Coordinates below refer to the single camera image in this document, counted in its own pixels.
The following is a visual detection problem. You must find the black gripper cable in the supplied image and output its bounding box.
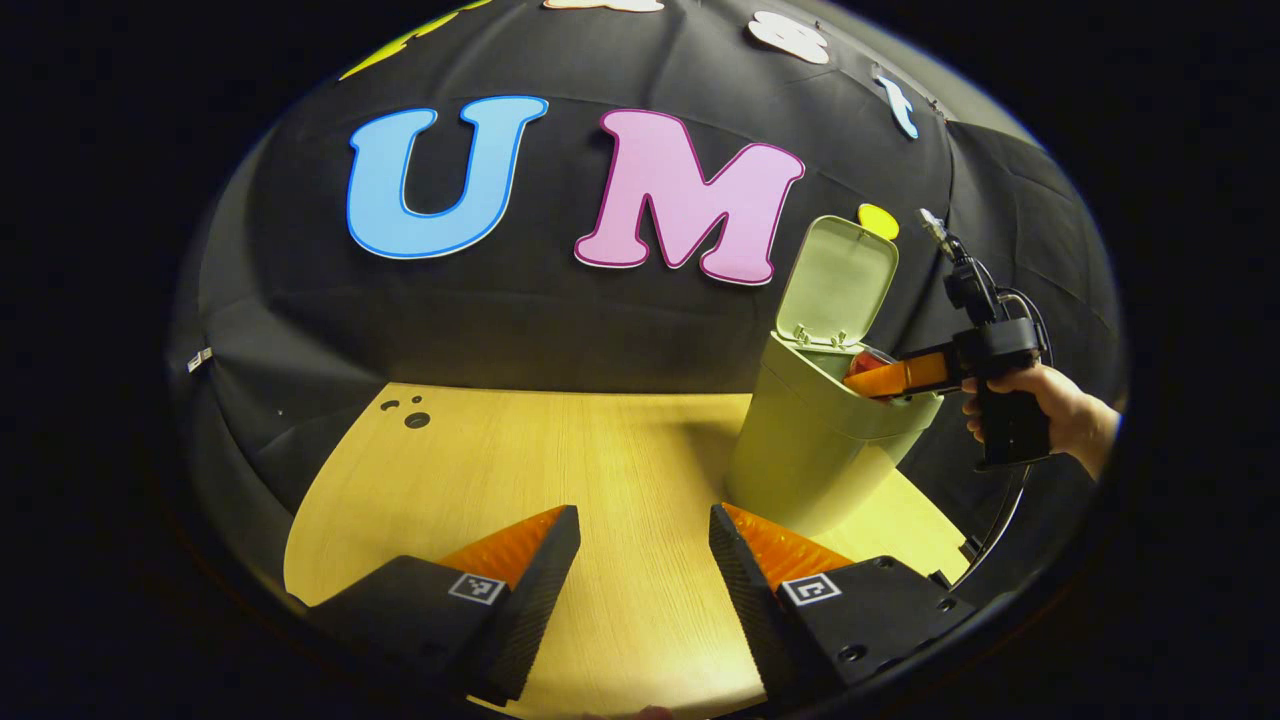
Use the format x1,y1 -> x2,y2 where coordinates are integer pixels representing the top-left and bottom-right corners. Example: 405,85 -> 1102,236
970,290 -> 1053,586

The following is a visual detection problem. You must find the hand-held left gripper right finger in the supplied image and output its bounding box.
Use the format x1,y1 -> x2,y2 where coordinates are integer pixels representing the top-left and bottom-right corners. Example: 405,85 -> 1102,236
708,503 -> 976,713

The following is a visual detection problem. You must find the wooden desktop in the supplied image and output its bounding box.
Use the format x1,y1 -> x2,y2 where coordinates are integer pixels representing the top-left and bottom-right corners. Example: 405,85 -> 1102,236
283,383 -> 971,720

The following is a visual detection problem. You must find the black backdrop cloth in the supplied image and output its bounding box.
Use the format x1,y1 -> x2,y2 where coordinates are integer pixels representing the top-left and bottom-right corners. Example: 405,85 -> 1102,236
170,0 -> 1126,561

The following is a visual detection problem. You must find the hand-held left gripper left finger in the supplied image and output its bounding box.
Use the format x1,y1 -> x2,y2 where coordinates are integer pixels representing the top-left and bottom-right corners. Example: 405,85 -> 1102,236
303,504 -> 582,706

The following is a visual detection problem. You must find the pale green desktop garbage bin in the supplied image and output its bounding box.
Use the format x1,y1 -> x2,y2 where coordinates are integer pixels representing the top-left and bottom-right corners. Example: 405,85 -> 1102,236
725,215 -> 946,538

